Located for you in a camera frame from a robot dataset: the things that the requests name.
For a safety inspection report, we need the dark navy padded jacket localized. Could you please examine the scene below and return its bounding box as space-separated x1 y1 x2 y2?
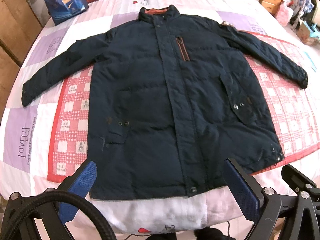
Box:
22 5 308 200

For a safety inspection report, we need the purple pink patchwork bedsheet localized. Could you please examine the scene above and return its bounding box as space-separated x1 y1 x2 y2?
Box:
0 0 320 235

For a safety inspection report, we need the red white checkered mat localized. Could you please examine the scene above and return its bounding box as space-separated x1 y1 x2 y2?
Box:
47 30 320 183

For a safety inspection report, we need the wooden wardrobe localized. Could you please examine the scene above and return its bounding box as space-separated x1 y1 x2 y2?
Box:
0 0 42 115

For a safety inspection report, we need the black braided cable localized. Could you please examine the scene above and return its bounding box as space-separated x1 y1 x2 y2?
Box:
0 190 118 240

